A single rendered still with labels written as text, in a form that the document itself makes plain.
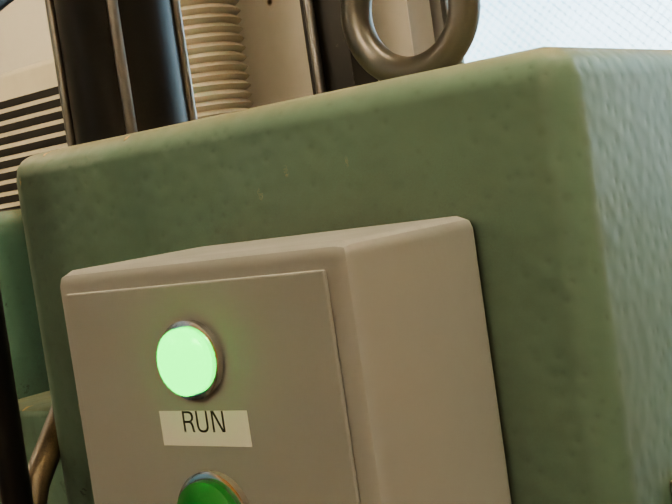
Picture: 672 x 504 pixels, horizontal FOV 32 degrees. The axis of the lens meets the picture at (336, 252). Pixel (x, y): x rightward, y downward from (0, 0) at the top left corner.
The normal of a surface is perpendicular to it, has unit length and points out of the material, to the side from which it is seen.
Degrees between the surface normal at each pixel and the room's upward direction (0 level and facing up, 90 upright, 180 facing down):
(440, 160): 90
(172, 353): 86
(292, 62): 90
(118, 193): 90
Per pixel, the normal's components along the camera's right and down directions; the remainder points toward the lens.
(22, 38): -0.63, 0.13
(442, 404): 0.80, -0.08
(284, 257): -0.60, -0.26
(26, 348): 0.45, -0.02
